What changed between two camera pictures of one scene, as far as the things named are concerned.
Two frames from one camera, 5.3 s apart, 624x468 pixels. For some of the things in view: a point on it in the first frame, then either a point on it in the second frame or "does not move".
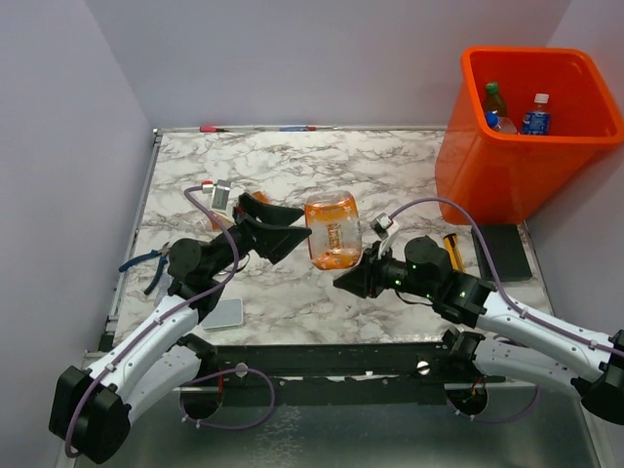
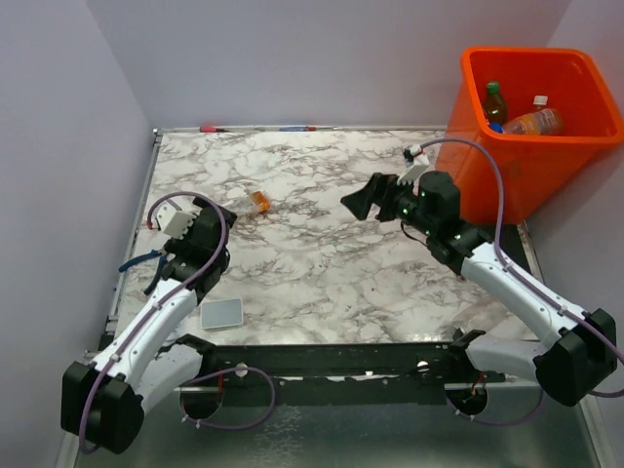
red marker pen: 211,129 does not move
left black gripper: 275,242 -> 186,241
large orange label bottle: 333,229 -> 544,122
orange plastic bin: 506,178 does not move
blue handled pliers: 162,253 does not move
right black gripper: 364,279 -> 381,188
